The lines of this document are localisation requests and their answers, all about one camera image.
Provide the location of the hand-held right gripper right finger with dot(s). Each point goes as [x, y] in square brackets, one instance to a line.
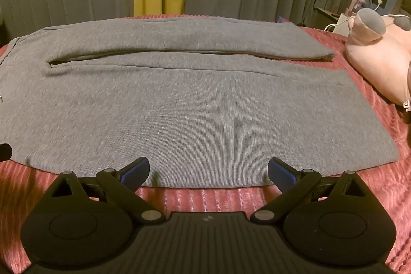
[281, 173]

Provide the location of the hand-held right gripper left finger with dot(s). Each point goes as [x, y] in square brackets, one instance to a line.
[136, 173]

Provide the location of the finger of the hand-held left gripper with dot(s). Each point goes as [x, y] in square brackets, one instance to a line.
[4, 152]

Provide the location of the grey pants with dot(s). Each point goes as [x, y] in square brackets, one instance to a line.
[192, 120]

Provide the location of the red ribbed blanket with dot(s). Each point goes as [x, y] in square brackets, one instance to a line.
[208, 198]

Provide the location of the pink and grey plush toy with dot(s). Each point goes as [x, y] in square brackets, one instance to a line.
[379, 49]

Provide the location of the dark nightstand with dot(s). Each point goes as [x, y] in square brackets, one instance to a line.
[326, 17]

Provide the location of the pink bottle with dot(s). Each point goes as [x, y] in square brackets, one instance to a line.
[358, 6]

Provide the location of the olive headboard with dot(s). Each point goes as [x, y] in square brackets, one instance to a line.
[405, 1]

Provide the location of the black wall socket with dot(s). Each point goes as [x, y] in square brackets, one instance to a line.
[378, 0]

